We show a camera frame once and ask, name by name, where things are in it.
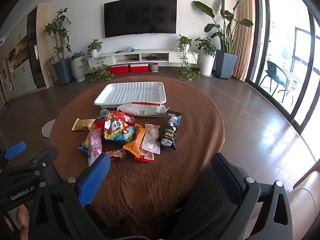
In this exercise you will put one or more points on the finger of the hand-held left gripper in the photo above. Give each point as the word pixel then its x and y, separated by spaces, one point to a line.
pixel 42 157
pixel 15 150

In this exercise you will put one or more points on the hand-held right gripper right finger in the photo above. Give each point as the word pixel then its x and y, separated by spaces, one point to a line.
pixel 230 175

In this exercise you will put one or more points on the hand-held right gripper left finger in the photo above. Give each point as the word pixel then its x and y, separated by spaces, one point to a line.
pixel 95 180

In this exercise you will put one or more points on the gold wafer packet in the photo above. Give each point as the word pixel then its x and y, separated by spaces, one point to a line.
pixel 83 125

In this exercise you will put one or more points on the colourful panda snack packet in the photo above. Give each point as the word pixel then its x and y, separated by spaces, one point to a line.
pixel 118 130

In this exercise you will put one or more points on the red lychee print packet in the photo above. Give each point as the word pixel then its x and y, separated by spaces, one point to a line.
pixel 147 156

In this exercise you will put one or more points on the large white snack packet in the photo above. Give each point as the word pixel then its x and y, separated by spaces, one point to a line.
pixel 142 111

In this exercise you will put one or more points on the white plastic tray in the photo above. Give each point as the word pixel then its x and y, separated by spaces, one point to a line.
pixel 130 92

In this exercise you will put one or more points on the person's left hand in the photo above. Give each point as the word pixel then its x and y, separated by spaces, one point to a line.
pixel 23 215

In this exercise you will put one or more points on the white robot vacuum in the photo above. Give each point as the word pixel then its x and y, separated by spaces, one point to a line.
pixel 47 131

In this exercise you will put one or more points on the small brown snack packet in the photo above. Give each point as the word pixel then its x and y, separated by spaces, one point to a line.
pixel 116 153

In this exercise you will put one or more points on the pink cartoon snack packet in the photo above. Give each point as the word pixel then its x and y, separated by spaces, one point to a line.
pixel 95 145

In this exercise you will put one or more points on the blue yellow cake packet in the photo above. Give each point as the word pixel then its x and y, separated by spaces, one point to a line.
pixel 83 146

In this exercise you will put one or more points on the orange snack packet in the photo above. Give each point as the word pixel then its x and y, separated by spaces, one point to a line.
pixel 136 142

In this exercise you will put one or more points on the plain red snack packet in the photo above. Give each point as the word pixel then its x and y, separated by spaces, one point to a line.
pixel 100 123

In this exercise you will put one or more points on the green snack packet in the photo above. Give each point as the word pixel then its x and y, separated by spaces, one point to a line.
pixel 103 112

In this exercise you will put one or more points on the translucent white snack packet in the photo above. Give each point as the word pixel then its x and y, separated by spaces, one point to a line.
pixel 151 140

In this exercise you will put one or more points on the long black snack packet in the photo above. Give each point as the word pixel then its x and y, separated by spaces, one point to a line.
pixel 171 130

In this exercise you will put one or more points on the beige sofa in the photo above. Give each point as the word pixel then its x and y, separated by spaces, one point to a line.
pixel 305 200

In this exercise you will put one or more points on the blue round plant pot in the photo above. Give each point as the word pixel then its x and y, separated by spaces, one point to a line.
pixel 62 72

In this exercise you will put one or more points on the white ribbed plant pot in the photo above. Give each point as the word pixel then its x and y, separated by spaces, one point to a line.
pixel 78 70

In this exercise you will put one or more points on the dark cabinet panel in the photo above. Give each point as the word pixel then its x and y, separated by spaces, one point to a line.
pixel 37 55

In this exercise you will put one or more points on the trailing pothos plant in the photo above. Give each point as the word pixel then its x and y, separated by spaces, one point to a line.
pixel 185 42
pixel 96 72

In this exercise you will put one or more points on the small plant in ribbed pot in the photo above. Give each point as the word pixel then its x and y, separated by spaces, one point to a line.
pixel 77 55

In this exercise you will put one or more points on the square blue-grey plant pot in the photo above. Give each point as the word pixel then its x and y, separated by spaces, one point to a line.
pixel 226 65

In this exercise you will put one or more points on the dark balcony chair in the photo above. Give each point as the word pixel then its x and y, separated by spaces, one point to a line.
pixel 273 72

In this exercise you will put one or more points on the tall smooth white pot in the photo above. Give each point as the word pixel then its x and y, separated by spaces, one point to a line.
pixel 207 65

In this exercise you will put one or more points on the red storage box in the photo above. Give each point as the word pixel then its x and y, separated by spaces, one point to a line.
pixel 139 68
pixel 119 69

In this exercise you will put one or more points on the tall leafy houseplant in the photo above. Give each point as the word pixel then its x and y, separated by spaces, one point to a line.
pixel 58 32

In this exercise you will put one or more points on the empty pinkish grey pot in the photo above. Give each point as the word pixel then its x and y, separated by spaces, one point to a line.
pixel 153 67

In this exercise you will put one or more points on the bushy schefflera plant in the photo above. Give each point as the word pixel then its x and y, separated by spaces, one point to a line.
pixel 206 45

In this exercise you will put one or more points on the beige curtain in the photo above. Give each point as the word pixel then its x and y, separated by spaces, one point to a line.
pixel 243 42

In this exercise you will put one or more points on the black router box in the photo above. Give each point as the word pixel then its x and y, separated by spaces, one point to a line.
pixel 152 57

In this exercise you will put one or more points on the teal item on cabinet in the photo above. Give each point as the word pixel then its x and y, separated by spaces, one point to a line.
pixel 130 49

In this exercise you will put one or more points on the white television cabinet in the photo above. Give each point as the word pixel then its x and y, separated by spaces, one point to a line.
pixel 160 50

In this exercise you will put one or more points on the large bird of paradise plant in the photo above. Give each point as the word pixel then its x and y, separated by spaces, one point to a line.
pixel 225 30

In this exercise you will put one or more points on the sliding glass balcony door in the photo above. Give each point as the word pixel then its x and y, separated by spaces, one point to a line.
pixel 282 30

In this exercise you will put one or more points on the white wall cabinet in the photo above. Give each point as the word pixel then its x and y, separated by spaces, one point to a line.
pixel 20 75

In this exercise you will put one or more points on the black wall television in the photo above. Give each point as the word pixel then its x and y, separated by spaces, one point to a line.
pixel 140 17

